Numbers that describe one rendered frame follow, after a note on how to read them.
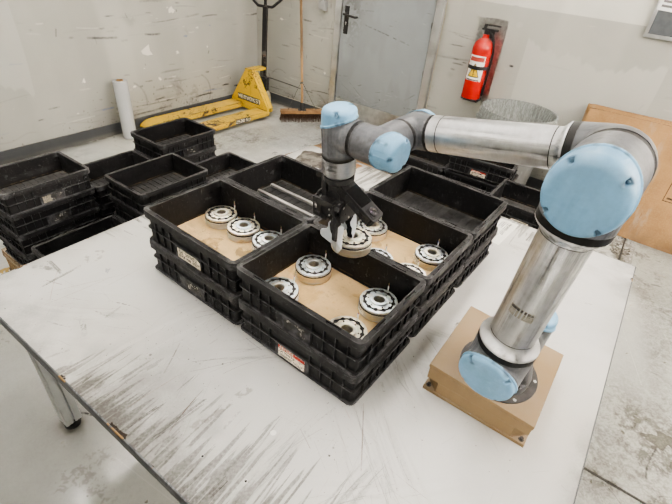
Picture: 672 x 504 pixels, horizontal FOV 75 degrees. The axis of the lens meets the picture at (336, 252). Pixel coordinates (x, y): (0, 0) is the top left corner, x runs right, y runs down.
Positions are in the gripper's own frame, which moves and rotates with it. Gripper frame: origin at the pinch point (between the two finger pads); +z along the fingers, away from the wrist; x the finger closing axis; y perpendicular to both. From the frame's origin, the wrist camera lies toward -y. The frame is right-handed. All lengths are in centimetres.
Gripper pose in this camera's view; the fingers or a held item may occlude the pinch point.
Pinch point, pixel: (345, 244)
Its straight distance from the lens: 110.6
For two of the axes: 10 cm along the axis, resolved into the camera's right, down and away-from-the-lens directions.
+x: -6.1, 5.2, -6.0
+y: -7.9, -4.0, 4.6
